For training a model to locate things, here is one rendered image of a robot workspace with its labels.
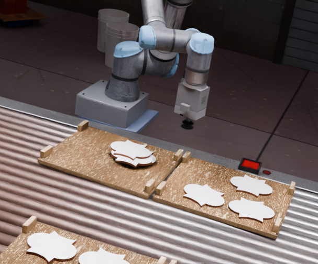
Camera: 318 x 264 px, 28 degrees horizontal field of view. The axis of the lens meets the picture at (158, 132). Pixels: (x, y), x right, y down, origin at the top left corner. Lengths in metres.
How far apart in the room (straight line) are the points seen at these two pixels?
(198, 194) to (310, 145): 3.03
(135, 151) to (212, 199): 0.35
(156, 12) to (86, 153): 0.55
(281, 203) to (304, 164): 2.56
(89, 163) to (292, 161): 2.73
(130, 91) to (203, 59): 0.73
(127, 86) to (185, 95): 0.65
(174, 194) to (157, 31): 0.53
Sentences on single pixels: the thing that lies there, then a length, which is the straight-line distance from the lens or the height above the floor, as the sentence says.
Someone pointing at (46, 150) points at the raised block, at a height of 0.96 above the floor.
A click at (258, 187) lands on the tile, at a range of 2.26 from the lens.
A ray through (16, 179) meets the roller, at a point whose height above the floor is 0.92.
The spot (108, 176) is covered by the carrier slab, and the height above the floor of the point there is 0.94.
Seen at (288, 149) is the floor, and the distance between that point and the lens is 4.95.
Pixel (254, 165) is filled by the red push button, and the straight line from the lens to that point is 2.44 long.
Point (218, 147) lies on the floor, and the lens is 4.73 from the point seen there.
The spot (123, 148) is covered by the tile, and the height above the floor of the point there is 0.97.
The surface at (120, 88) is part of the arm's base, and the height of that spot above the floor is 1.01.
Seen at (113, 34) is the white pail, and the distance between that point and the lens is 5.85.
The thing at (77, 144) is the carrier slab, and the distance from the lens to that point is 2.37.
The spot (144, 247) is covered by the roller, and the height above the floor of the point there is 0.92.
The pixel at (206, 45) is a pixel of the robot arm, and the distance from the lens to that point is 2.04.
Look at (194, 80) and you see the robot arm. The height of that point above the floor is 1.30.
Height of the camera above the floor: 1.99
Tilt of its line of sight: 25 degrees down
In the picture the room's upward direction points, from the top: 9 degrees clockwise
